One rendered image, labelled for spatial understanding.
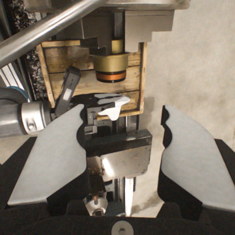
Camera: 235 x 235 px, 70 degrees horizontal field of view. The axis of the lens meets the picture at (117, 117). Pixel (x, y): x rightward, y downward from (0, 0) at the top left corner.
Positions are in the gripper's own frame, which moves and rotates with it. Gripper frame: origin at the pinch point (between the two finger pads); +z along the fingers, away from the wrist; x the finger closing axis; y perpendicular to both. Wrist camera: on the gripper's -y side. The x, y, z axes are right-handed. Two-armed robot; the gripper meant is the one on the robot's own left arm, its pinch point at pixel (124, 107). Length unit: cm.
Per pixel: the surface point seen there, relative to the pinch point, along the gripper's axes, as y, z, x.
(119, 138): 41, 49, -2
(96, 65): 3.4, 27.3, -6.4
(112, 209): 94, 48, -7
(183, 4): -7.4, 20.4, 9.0
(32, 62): 12, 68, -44
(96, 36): -3.2, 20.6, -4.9
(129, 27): -4.1, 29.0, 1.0
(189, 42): 15, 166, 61
